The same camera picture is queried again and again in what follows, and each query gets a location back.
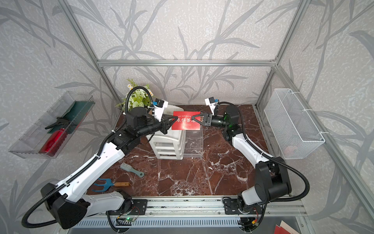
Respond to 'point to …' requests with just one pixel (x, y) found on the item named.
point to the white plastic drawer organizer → (171, 146)
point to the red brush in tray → (54, 142)
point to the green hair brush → (129, 168)
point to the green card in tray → (76, 113)
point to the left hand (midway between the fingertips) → (176, 118)
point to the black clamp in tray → (60, 121)
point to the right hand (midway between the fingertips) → (192, 119)
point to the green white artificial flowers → (137, 96)
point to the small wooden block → (121, 184)
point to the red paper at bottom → (278, 230)
